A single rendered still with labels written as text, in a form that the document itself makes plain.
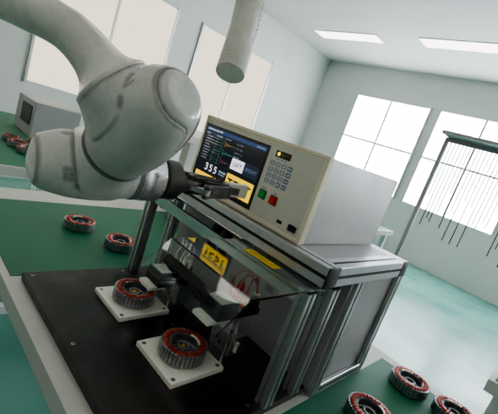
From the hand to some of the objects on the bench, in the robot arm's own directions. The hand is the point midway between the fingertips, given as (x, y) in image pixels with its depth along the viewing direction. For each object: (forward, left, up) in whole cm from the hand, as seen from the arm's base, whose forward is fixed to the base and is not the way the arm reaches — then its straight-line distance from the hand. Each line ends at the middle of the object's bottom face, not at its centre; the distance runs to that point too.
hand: (234, 190), depth 83 cm
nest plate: (-9, +20, -40) cm, 46 cm away
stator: (-6, -4, -40) cm, 40 cm away
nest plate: (-6, -4, -41) cm, 41 cm away
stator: (+33, -32, -46) cm, 65 cm away
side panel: (+37, -18, -46) cm, 62 cm away
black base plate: (-6, +8, -43) cm, 44 cm away
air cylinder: (+9, -2, -42) cm, 43 cm away
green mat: (+6, +75, -43) cm, 87 cm away
